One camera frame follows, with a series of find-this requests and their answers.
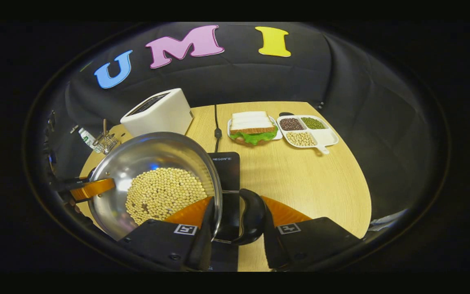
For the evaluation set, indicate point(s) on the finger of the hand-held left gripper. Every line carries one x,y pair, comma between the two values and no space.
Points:
92,188

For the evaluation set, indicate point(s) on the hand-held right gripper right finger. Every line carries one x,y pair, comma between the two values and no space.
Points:
271,249

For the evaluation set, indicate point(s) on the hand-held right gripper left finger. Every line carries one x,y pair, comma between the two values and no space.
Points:
204,249

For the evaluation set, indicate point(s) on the black induction cooktop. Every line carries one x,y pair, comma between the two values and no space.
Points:
229,171

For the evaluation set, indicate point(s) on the white green drink bottle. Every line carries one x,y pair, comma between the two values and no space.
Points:
88,139

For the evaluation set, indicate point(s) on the pile of soybeans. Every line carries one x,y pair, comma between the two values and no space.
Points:
161,194

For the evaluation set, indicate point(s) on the white toaster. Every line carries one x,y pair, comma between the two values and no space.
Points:
157,112

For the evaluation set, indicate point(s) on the white divided dish with beans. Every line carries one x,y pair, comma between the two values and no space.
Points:
308,134

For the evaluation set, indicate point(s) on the sandwich with lettuce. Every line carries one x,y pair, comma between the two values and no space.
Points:
253,126

